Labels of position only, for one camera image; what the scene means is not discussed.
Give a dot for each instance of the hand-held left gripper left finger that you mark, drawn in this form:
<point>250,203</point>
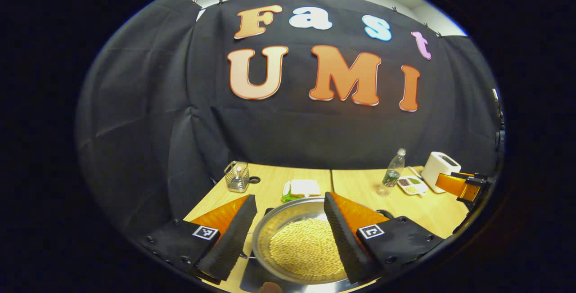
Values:
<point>234,241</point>

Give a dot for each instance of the white divided bean dish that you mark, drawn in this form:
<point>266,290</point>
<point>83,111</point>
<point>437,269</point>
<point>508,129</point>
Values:
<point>411,185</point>

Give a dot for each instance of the pile of yellow soybeans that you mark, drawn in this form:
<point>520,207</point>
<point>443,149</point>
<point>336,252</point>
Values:
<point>306,248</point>

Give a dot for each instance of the clear plastic water bottle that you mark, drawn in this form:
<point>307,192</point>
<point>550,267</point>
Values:
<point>393,176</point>

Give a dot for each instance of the white toaster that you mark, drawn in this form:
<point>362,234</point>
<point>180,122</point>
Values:
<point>438,169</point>

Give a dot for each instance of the sandwich with lettuce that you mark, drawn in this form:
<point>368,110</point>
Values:
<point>305,188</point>

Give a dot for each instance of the black induction cooktop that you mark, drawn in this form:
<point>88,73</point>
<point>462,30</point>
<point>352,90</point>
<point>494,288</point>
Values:
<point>252,279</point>

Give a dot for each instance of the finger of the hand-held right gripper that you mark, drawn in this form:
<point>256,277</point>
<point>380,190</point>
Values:
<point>450,184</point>

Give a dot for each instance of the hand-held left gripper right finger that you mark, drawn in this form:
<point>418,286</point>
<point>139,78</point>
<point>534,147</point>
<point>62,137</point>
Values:
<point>343,241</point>

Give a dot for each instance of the small white plate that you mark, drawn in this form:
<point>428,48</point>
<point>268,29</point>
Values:
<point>285,188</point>

